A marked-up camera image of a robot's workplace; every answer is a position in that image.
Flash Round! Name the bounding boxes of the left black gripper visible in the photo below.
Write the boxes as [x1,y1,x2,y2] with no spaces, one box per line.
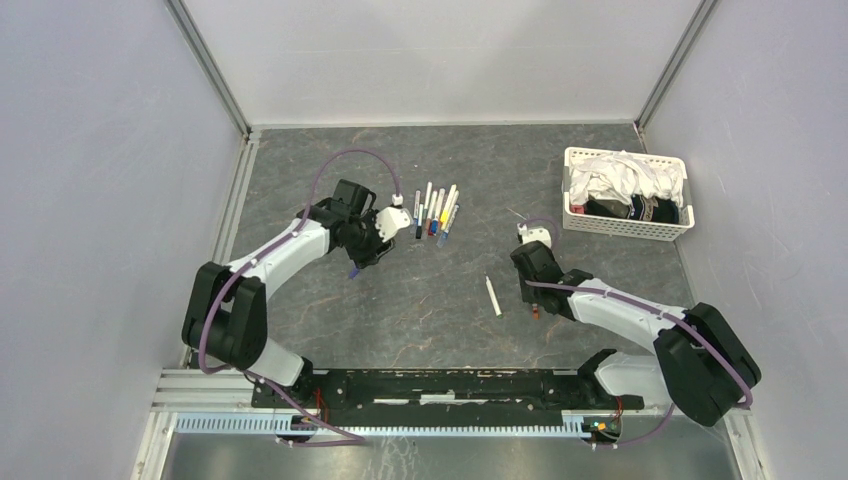
[343,209,396,270]

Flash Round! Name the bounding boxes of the white marker green cap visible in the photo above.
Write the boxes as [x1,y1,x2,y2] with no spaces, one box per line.
[484,275,503,318]

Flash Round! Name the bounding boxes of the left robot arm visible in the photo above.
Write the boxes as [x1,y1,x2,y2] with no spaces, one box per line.
[181,180,412,408]

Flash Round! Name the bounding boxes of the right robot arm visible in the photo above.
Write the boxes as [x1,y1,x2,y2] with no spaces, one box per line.
[510,241,762,427]

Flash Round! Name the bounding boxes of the white pen blue cap barcode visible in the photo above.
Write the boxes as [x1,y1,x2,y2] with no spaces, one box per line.
[436,204,461,248]

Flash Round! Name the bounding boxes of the white marker blue cap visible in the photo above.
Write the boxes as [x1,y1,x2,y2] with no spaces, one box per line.
[431,188,446,236]

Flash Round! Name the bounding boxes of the white marker brown cap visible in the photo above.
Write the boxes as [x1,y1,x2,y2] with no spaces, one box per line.
[424,190,439,236]

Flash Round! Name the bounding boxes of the white marker upper left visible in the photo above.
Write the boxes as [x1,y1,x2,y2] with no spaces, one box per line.
[421,181,433,223]

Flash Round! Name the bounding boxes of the white marker pale yellow cap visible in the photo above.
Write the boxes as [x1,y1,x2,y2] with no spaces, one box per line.
[445,189,460,229]

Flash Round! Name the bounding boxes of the dark cloth in basket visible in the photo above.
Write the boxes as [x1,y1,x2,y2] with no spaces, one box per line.
[584,195,680,224]

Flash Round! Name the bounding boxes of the white cloth in basket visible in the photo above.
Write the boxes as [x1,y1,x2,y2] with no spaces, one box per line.
[568,151,688,207]

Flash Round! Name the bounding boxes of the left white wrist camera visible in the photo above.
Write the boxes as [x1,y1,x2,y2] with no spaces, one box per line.
[375,194,412,243]

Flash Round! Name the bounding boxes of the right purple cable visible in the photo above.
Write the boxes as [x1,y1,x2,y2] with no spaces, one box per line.
[519,215,755,449]

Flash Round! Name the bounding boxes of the purple cable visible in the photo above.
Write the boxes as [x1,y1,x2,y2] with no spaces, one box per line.
[519,215,755,449]
[197,148,404,448]

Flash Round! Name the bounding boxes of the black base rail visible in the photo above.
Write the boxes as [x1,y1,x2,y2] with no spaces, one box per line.
[284,369,645,427]

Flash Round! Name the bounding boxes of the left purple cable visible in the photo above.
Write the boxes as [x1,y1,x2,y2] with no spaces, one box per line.
[197,148,404,448]

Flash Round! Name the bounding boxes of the white cable comb strip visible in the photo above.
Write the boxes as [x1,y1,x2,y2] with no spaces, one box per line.
[174,413,591,440]

